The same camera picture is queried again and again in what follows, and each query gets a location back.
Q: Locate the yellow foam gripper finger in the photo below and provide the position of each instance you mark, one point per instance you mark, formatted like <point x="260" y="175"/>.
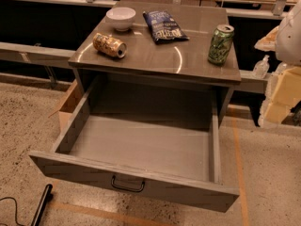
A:
<point x="283" y="92"/>

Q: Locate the blue chip bag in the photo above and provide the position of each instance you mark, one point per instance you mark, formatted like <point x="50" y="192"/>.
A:
<point x="163" y="28"/>

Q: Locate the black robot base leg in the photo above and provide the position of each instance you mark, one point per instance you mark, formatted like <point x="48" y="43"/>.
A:
<point x="45" y="197"/>

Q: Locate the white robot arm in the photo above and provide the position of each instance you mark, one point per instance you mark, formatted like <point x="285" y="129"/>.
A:
<point x="285" y="40"/>

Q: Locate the open grey top drawer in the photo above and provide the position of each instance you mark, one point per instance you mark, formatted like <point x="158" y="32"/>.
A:
<point x="166" y="136"/>

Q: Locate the grey cabinet with glossy top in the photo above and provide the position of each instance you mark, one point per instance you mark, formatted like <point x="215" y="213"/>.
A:
<point x="177" y="60"/>

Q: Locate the clear plastic bottle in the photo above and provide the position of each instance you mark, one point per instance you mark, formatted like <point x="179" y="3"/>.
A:
<point x="261" y="68"/>

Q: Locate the green soda can upright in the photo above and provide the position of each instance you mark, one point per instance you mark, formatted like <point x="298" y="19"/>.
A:
<point x="221" y="43"/>

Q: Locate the white bowl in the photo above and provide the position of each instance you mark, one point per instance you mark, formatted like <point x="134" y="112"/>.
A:
<point x="121" y="18"/>

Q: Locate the gold crushed can lying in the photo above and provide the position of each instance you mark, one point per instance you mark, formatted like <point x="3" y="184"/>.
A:
<point x="110" y="46"/>

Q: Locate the long grey shelf bench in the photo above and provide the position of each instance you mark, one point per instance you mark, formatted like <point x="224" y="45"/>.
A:
<point x="37" y="55"/>

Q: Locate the black drawer handle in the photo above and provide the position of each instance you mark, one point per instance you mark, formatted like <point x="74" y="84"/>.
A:
<point x="127" y="188"/>

